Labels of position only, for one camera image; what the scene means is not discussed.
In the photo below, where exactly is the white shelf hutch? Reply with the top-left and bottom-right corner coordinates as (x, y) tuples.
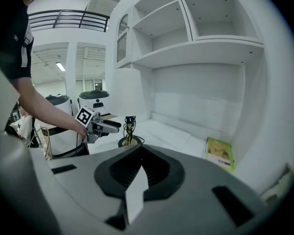
(104, 0), (269, 156)

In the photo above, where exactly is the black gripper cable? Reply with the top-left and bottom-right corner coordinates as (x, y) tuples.
(74, 130), (80, 157)

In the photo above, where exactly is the person's left forearm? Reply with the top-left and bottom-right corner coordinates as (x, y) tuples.
(10, 76), (79, 133)

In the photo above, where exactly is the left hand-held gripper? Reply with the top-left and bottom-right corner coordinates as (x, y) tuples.
(74, 105), (123, 144)

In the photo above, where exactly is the black railing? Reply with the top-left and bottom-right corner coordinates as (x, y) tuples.
(27, 9), (111, 33)

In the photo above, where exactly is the person's black shirt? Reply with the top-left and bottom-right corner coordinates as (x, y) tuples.
(0, 0), (35, 81)

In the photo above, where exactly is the yellow wire basket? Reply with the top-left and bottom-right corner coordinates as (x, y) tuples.
(32, 125), (52, 162)

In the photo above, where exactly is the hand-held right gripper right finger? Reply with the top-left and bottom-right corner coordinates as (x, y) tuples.
(119, 144), (275, 235)

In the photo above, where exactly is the white and black robot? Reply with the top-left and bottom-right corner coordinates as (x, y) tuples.
(44, 94), (90, 158)
(78, 90), (111, 122)

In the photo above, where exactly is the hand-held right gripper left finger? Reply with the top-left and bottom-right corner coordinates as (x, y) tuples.
(29, 144), (144, 235)

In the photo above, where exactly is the white table lamp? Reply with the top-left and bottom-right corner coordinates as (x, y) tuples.
(107, 68), (148, 148)

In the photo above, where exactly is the green book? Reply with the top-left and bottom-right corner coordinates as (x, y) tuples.
(204, 137), (236, 174)

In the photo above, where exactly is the person's left hand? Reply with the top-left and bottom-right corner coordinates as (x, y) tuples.
(72, 121), (89, 141)

